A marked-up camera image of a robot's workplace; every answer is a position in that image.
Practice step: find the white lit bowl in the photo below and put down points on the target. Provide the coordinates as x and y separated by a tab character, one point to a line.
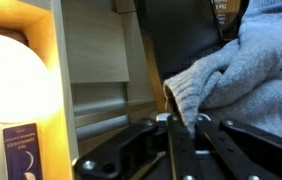
14	80

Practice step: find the purple moon book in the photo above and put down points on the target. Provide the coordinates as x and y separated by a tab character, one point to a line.
22	153

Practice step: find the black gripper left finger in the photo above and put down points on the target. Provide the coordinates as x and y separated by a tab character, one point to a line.
177	146

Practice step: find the grey knit sweater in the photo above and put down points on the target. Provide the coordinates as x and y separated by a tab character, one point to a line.
247	76

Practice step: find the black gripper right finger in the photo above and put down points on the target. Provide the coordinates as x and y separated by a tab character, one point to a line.
241	150

